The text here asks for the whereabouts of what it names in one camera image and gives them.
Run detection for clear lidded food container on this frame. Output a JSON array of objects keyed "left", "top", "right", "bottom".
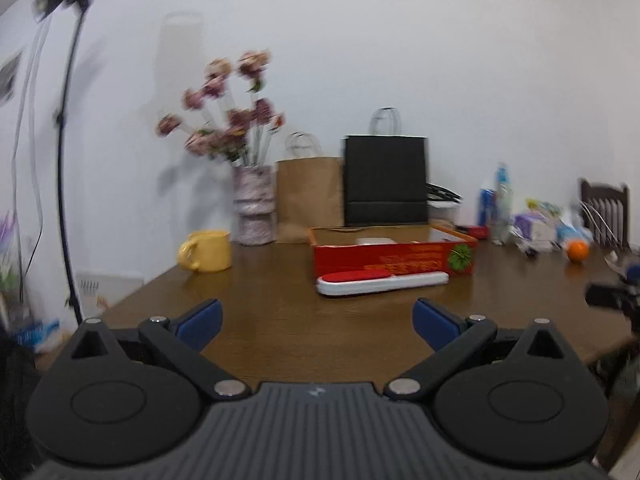
[{"left": 427, "top": 183, "right": 462, "bottom": 227}]

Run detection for black paper bag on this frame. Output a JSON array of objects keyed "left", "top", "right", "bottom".
[{"left": 342, "top": 107, "right": 430, "bottom": 227}]

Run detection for blue can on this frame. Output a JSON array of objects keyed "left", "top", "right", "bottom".
[{"left": 477, "top": 180, "right": 499, "bottom": 227}]

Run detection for dark wooden chair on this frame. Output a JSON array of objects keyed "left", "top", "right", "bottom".
[{"left": 579, "top": 178, "right": 632, "bottom": 249}]

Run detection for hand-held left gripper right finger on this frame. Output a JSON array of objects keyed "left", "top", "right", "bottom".
[{"left": 383, "top": 297, "right": 577, "bottom": 403}]

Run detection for black tripod stand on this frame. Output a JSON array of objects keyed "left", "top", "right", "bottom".
[{"left": 53, "top": 4, "right": 101, "bottom": 327}]

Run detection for red lint brush white handle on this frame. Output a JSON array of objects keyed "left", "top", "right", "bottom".
[{"left": 315, "top": 269, "right": 450, "bottom": 298}]

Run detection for dried pink flowers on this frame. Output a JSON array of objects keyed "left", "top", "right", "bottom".
[{"left": 155, "top": 49, "right": 287, "bottom": 167}]

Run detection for red cardboard box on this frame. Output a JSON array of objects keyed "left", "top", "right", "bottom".
[{"left": 308, "top": 224, "right": 479, "bottom": 279}]

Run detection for blue white packet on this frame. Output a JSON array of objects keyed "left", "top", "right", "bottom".
[{"left": 14, "top": 319, "right": 62, "bottom": 352}]

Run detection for speckled purple vase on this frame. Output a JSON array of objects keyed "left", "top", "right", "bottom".
[{"left": 233, "top": 164, "right": 277, "bottom": 246}]

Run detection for clear plastic water bottle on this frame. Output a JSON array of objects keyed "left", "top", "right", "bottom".
[{"left": 492, "top": 162, "right": 516, "bottom": 245}]

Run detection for black cable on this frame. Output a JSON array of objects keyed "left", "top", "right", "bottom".
[{"left": 11, "top": 7, "right": 53, "bottom": 303}]

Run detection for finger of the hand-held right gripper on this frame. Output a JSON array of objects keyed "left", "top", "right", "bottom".
[{"left": 585, "top": 262, "right": 640, "bottom": 311}]

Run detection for white wall vent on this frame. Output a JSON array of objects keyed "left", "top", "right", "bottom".
[{"left": 75, "top": 271, "right": 147, "bottom": 307}]

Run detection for purple white package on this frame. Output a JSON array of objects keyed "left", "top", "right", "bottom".
[{"left": 513, "top": 209, "right": 560, "bottom": 252}]

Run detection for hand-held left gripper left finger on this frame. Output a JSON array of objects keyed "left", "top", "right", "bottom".
[{"left": 60, "top": 298, "right": 252, "bottom": 402}]

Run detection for brown paper bag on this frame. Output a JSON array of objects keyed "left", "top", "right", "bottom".
[{"left": 275, "top": 132, "right": 346, "bottom": 245}]

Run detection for purple plant decoration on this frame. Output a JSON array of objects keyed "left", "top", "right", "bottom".
[{"left": 0, "top": 211, "right": 22, "bottom": 292}]

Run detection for yellow mug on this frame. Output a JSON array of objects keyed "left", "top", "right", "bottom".
[{"left": 177, "top": 230, "right": 234, "bottom": 273}]

